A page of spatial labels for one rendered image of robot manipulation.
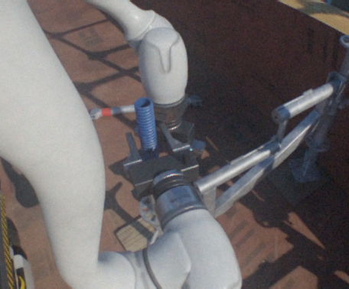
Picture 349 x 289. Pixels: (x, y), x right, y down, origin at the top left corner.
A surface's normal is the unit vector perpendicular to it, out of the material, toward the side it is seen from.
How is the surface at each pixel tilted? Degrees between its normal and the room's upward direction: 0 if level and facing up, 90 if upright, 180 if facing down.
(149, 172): 0
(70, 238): 88
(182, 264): 29
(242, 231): 0
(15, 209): 0
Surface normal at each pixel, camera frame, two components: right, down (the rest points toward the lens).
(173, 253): -0.44, -0.52
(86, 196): 0.72, 0.54
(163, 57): 0.11, 0.55
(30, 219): -0.04, -0.68
